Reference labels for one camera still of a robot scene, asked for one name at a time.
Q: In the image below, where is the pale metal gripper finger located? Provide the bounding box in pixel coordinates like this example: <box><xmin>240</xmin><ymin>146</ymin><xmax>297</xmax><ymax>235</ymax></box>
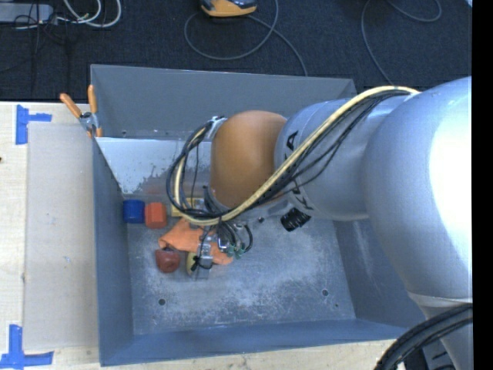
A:
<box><xmin>196</xmin><ymin>235</ymin><xmax>213</xmax><ymax>257</ymax></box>
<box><xmin>191</xmin><ymin>255</ymin><xmax>214</xmax><ymax>281</ymax></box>

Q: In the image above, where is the orange cloth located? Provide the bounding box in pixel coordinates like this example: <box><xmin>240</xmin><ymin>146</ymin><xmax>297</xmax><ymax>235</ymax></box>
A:
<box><xmin>157</xmin><ymin>217</ymin><xmax>234</xmax><ymax>266</ymax></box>

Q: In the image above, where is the red-brown toy fruit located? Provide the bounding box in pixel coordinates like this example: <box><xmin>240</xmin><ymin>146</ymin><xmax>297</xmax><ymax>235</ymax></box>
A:
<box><xmin>154</xmin><ymin>246</ymin><xmax>182</xmax><ymax>274</ymax></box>

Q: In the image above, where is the orange-red block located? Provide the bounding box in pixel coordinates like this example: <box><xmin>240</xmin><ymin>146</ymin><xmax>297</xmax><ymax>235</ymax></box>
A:
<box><xmin>144</xmin><ymin>201</ymin><xmax>168</xmax><ymax>230</ymax></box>

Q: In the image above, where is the grey metal bin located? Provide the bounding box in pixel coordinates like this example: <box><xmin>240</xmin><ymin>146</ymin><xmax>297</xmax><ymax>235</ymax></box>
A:
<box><xmin>89</xmin><ymin>63</ymin><xmax>426</xmax><ymax>368</ymax></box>

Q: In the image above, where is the blue cup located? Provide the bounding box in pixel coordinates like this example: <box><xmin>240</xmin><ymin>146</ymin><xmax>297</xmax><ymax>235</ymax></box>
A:
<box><xmin>122</xmin><ymin>199</ymin><xmax>146</xmax><ymax>224</ymax></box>

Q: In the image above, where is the pale flat board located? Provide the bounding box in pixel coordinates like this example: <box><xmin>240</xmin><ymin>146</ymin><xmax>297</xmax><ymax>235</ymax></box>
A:
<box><xmin>22</xmin><ymin>123</ymin><xmax>99</xmax><ymax>352</ymax></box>

